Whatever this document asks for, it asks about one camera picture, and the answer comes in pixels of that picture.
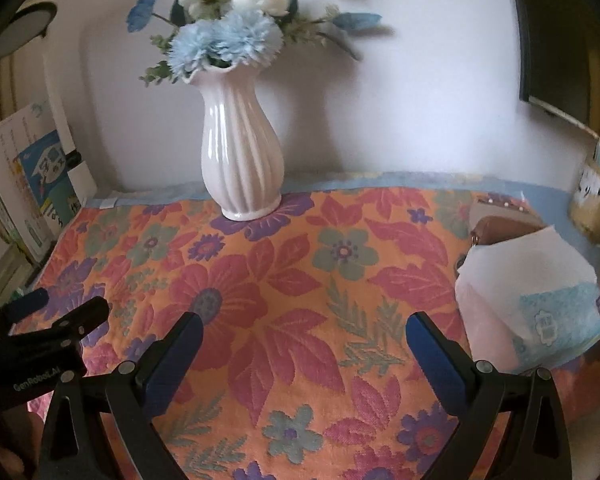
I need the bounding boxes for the blue and white artificial flowers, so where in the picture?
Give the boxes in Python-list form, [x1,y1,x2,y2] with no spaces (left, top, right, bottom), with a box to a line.
[125,0,384,87]

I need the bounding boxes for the brown leather pouch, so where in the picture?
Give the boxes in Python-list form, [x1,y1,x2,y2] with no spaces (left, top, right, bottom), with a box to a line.
[469,214,547,249]

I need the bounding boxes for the black television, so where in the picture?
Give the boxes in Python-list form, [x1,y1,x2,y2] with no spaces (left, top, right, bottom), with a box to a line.
[501,0,600,137]

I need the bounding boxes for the round dark lamp head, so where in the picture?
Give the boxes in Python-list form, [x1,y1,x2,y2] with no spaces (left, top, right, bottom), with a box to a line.
[0,2,59,62]

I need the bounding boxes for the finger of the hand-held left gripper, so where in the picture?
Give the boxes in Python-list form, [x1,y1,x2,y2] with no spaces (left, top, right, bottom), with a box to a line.
[9,295,110,357]
[4,287,51,324]

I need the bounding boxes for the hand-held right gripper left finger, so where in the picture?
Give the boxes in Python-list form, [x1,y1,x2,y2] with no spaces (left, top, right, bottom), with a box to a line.
[39,311,205,480]

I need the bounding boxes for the translucent white bag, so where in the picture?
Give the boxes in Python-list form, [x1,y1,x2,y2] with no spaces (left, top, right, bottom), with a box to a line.
[453,224,600,377]

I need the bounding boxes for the white ribbed vase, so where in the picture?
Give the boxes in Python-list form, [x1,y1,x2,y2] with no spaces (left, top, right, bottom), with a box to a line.
[186,66,285,222]

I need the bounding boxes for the beige pen holder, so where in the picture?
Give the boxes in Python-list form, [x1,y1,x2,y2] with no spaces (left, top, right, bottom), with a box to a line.
[568,135,600,244]

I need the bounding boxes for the floral woven blanket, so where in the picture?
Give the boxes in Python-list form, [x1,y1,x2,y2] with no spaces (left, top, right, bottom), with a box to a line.
[10,170,600,480]

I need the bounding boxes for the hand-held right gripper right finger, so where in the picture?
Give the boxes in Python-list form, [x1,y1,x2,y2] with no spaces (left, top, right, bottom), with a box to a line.
[405,311,574,480]

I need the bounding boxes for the row of books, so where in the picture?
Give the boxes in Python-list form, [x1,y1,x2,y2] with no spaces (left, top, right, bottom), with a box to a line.
[0,101,81,267]

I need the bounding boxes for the light blue tissue pack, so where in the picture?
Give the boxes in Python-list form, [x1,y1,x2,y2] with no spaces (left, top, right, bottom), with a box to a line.
[509,281,600,374]

